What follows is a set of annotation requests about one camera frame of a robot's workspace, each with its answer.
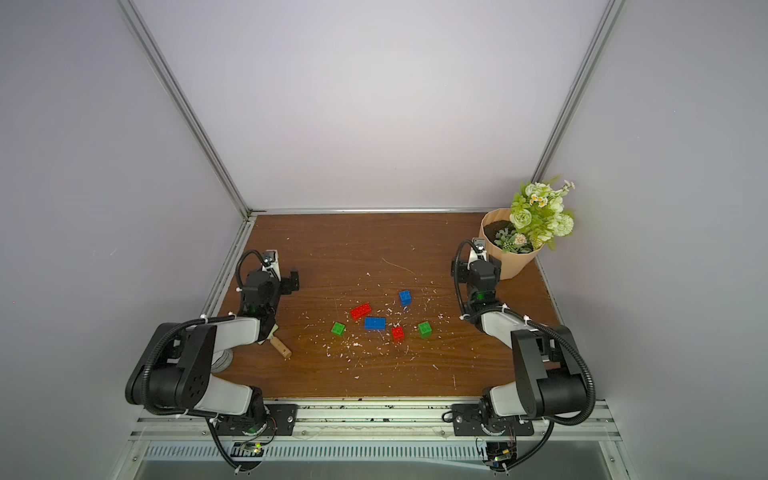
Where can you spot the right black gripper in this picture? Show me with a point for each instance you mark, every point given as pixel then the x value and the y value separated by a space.
pixel 475 306

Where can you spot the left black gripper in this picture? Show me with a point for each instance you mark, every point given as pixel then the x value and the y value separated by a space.
pixel 285 283

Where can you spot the green small lego brick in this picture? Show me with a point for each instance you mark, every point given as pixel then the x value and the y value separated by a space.
pixel 425 329
pixel 338 329

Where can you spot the blue small lego brick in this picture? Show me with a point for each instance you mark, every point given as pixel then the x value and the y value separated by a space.
pixel 405 298

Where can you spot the red long lego brick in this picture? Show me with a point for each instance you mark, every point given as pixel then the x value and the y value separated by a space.
pixel 360 312

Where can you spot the red small lego brick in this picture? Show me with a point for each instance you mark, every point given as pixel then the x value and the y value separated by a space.
pixel 398 334

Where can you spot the blue long lego brick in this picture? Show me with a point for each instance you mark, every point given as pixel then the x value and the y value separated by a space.
pixel 375 323

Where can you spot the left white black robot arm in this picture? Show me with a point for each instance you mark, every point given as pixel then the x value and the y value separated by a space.
pixel 174 373

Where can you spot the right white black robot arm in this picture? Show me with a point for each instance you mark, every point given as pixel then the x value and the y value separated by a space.
pixel 552 380

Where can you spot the beige ribbed flower pot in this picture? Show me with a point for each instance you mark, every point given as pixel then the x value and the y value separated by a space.
pixel 510 263

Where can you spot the green white artificial flowers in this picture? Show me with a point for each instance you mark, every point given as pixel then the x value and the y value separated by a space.
pixel 537 218

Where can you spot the left circuit board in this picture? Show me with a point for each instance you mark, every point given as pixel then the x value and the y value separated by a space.
pixel 247 449

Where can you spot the circuit board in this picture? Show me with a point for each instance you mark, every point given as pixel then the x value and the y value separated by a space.
pixel 247 449
pixel 498 453

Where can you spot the right circuit board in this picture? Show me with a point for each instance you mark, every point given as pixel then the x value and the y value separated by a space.
pixel 498 453

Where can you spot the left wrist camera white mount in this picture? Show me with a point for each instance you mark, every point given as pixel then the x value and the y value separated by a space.
pixel 270 263

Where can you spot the green toy rake wooden handle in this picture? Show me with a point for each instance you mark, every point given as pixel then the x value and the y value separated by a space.
pixel 278 344

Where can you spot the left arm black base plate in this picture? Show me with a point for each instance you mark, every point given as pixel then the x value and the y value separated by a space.
pixel 278 419

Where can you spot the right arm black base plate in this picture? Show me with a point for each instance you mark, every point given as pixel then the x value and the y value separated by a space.
pixel 473 420

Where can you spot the aluminium front rail frame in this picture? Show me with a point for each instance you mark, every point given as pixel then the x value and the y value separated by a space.
pixel 440 430

